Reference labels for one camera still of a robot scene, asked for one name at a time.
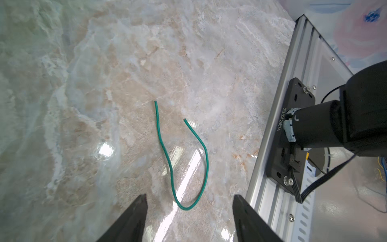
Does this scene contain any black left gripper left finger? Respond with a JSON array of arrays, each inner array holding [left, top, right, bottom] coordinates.
[[97, 194, 148, 242]]

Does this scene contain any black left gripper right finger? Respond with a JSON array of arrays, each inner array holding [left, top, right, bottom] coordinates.
[[232, 195, 283, 242]]

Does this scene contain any coloured cable pile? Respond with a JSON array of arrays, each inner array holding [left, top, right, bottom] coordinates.
[[153, 100, 210, 211]]

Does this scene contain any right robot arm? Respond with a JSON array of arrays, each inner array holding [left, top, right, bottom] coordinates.
[[266, 62, 387, 204]]

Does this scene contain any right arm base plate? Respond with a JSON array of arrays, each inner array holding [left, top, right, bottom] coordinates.
[[265, 78, 315, 195]]

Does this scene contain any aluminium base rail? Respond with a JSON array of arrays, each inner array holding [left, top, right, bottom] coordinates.
[[246, 16, 352, 242]]

